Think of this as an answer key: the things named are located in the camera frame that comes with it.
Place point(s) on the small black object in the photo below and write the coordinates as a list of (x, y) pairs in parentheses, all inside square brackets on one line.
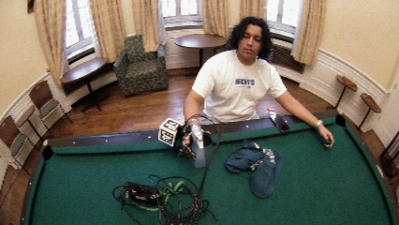
[(327, 142)]

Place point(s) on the white wristband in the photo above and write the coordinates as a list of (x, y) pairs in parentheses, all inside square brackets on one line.
[(318, 123)]

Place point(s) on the white marker cube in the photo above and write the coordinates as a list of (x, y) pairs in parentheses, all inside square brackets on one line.
[(169, 132)]

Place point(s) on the black phone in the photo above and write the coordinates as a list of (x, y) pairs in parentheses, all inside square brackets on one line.
[(282, 124)]

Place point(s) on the dark teal cloth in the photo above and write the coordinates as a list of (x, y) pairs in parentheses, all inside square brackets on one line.
[(242, 159)]

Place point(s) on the black metal rack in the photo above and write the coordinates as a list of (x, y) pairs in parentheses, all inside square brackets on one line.
[(390, 156)]

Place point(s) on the small red-capped bottle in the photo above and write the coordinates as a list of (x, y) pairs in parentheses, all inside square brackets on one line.
[(270, 114)]

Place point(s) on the black electronic box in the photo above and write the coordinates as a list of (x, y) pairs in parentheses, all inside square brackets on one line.
[(141, 192)]

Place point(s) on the blue cloth cap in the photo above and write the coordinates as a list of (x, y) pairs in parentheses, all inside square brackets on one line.
[(264, 178)]

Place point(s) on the the person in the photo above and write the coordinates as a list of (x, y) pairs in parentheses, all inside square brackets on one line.
[(237, 93)]

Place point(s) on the green patterned armchair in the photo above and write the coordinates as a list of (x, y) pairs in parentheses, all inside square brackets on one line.
[(141, 73)]

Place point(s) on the dark radiator grille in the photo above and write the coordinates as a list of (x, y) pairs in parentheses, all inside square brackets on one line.
[(286, 59)]

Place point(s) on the beige curtain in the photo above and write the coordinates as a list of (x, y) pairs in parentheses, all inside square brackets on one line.
[(216, 17), (252, 7), (147, 25), (108, 28), (51, 37), (309, 31)]

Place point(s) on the round wooden table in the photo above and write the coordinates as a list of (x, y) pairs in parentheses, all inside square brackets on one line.
[(200, 40)]

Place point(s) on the half-round wooden side table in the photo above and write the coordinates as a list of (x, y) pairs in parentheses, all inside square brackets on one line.
[(83, 70)]

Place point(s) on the wooden chair with green seat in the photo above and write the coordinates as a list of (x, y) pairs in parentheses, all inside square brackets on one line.
[(15, 137), (43, 100)]

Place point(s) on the window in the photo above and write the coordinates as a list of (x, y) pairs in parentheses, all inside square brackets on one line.
[(181, 11), (79, 25), (282, 15)]

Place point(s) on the small wooden pedestal table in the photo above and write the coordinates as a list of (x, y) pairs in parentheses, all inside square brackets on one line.
[(346, 82), (370, 102)]

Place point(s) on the dark picture frame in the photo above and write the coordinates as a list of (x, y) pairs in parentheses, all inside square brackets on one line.
[(31, 5)]

